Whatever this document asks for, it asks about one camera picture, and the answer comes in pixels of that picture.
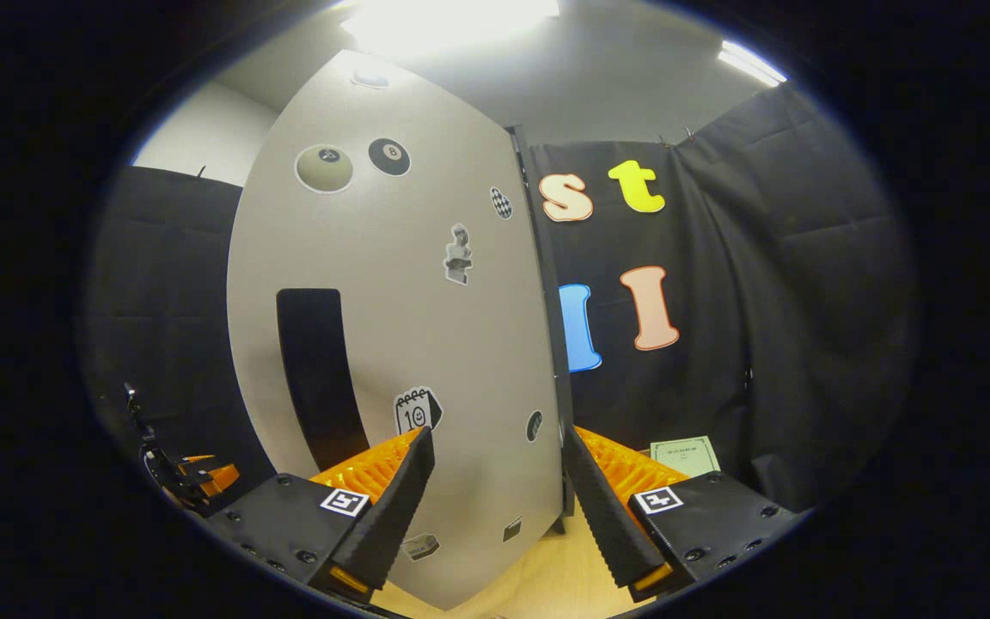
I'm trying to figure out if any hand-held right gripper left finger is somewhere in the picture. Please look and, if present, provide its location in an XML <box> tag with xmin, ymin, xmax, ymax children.
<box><xmin>203</xmin><ymin>426</ymin><xmax>437</xmax><ymax>603</ymax></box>

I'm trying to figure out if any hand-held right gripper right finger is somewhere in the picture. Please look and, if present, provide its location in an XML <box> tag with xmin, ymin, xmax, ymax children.
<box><xmin>561</xmin><ymin>423</ymin><xmax>807</xmax><ymax>603</ymax></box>

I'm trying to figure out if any grey cabinet door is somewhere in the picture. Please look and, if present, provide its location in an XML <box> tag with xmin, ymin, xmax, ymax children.
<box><xmin>226</xmin><ymin>49</ymin><xmax>566</xmax><ymax>612</ymax></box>

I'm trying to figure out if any pale green book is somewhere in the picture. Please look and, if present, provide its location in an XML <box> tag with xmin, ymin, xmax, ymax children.
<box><xmin>650</xmin><ymin>435</ymin><xmax>723</xmax><ymax>480</ymax></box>

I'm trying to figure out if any black backdrop cloth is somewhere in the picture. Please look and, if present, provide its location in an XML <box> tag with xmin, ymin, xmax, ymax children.
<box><xmin>81</xmin><ymin>82</ymin><xmax>919</xmax><ymax>518</ymax></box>

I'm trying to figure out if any small ceiling light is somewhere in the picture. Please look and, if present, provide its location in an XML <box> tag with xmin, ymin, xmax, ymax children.
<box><xmin>716</xmin><ymin>38</ymin><xmax>790</xmax><ymax>89</ymax></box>

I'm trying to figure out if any large ceiling light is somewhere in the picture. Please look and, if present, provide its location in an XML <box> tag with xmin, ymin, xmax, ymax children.
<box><xmin>340</xmin><ymin>0</ymin><xmax>562</xmax><ymax>54</ymax></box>

